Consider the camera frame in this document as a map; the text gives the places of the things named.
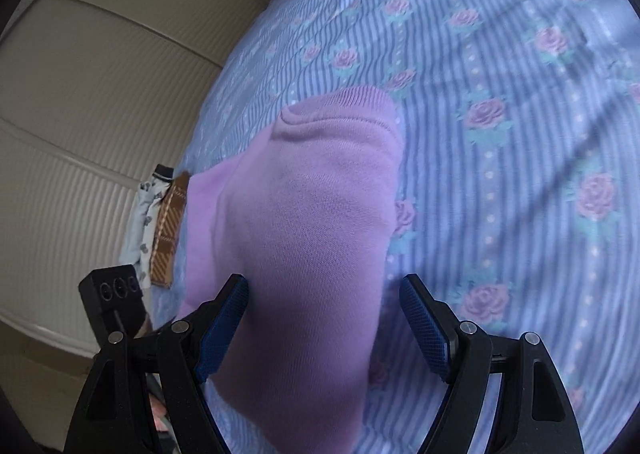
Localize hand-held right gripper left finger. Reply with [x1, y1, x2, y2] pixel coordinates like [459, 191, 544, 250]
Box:
[62, 274, 249, 454]

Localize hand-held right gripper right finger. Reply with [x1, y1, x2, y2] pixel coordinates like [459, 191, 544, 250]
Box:
[399, 274, 586, 454]

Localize purple knit sweater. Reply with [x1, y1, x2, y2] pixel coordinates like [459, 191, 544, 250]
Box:
[170, 86, 405, 454]

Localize brown woven patterned cloth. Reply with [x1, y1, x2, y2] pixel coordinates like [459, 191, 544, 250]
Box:
[150, 173, 191, 291]

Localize blue floral striped bedsheet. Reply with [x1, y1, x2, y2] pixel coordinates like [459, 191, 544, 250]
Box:
[150, 0, 640, 454]

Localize cream wardrobe doors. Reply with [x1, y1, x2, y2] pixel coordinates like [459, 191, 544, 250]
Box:
[0, 0, 273, 350]

